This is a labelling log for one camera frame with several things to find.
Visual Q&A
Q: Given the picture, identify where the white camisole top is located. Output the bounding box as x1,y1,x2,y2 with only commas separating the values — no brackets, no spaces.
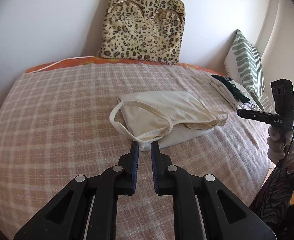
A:
109,90,228,151

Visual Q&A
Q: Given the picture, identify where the black fuzzy sleeved forearm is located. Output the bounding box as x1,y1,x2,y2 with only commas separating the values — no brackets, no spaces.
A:
249,168,294,228

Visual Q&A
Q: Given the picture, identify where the white folded clothes stack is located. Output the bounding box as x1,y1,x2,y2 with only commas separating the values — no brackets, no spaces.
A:
209,76,260,111

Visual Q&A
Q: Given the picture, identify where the grey knitted gloved hand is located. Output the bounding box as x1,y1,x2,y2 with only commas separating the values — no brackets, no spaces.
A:
267,126,294,171

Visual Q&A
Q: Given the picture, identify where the dark green folded garment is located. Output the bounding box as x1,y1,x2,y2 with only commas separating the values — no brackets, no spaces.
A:
212,74,250,103

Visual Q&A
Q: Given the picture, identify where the green striped white pillow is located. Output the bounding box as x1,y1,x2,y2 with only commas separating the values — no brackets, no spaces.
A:
224,30,275,113

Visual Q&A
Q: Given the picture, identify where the beige checked bed blanket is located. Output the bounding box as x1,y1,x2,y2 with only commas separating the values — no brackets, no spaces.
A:
0,63,270,239

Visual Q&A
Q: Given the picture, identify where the orange floral bed sheet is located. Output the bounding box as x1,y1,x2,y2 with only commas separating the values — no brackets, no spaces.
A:
24,56,225,77

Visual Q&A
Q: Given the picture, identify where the leopard print cushion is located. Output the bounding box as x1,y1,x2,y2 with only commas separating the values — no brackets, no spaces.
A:
99,0,186,64

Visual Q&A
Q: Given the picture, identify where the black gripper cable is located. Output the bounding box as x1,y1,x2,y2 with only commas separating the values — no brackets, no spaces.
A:
279,129,294,170

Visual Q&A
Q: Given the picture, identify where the black camera box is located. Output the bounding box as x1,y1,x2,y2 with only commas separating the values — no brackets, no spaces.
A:
270,79,294,119

